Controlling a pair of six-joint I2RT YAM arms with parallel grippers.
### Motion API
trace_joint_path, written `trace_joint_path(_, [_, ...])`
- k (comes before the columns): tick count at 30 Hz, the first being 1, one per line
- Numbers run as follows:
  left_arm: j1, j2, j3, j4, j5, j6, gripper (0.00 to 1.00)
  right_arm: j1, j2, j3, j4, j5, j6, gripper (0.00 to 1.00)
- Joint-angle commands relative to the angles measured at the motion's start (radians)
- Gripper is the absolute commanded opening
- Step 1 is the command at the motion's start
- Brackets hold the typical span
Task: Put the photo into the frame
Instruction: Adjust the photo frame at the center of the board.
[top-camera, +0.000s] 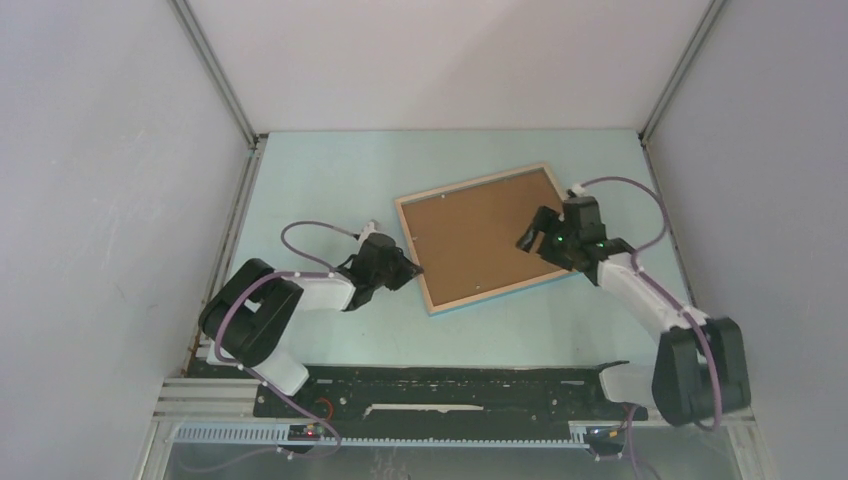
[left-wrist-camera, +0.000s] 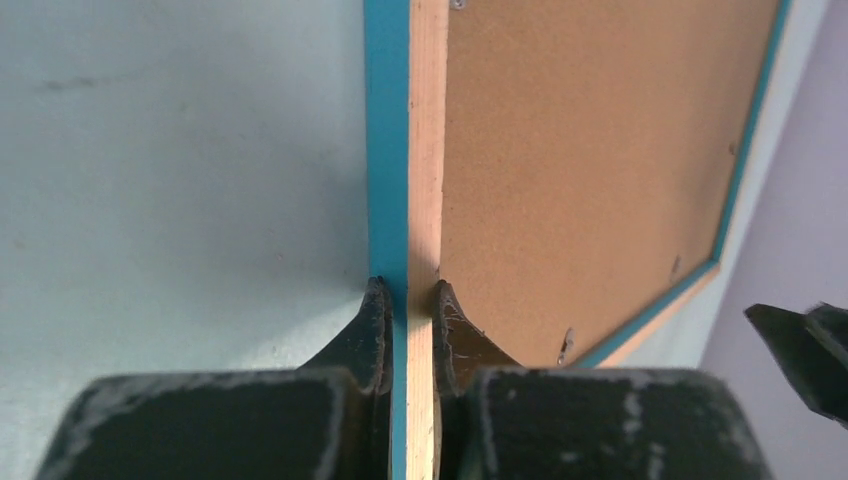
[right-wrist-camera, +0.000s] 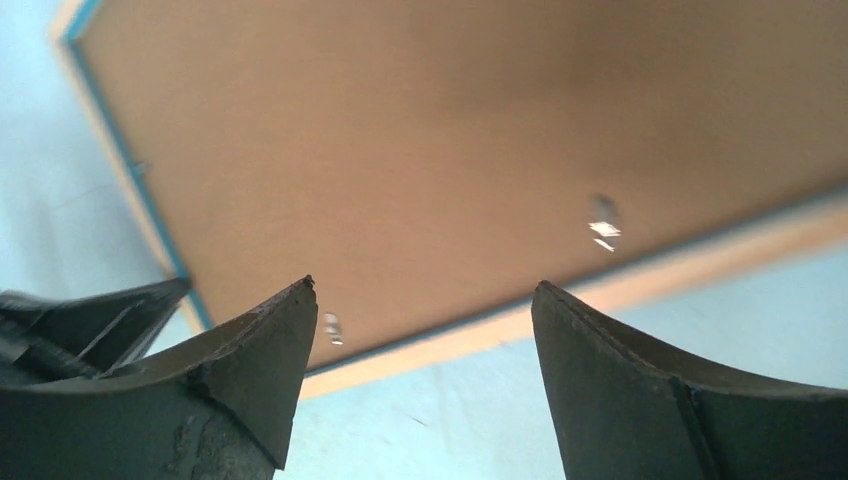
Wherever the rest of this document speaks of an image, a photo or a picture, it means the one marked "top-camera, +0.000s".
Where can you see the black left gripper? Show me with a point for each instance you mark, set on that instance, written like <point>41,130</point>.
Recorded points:
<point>407,271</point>

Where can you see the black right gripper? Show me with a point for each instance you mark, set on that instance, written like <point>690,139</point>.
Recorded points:
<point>548,221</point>

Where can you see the brown cardboard backing board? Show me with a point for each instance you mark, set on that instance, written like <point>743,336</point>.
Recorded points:
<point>477,238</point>

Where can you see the wooden picture frame with glass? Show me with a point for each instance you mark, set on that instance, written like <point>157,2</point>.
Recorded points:
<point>424,278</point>

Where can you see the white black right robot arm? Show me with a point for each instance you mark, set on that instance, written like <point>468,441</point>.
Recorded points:
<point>700,371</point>

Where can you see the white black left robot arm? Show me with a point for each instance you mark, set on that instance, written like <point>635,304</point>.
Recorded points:
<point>248,316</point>

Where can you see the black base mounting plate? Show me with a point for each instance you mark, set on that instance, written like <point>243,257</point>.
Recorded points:
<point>458,404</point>

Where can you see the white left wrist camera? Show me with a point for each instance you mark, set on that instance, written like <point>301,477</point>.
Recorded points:
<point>371,227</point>

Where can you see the right aluminium corner post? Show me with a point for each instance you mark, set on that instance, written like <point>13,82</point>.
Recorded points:
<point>688,57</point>

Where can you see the aluminium corner post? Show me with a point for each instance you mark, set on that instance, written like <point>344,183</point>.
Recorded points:
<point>688,57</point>
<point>202,46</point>

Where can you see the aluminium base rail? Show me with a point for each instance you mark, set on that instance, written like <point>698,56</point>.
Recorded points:
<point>216,410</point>

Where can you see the left aluminium corner post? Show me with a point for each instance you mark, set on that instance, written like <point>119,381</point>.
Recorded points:
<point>202,46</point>

